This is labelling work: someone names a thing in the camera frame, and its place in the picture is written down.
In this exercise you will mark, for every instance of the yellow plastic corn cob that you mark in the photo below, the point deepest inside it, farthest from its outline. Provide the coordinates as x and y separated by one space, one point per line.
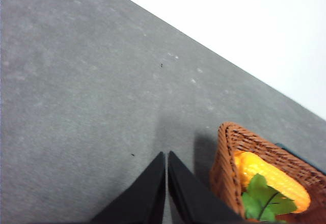
248 164

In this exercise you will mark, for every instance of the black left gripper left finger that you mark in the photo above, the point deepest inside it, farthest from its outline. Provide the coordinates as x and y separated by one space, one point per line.
143 202

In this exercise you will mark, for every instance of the brown wicker basket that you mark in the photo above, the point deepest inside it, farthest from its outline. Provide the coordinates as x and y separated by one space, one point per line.
225 176

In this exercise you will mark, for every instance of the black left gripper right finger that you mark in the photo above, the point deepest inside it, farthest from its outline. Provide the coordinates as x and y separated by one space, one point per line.
193 201

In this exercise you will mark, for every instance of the green plastic leaf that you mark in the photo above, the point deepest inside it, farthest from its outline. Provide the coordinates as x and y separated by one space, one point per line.
262 203

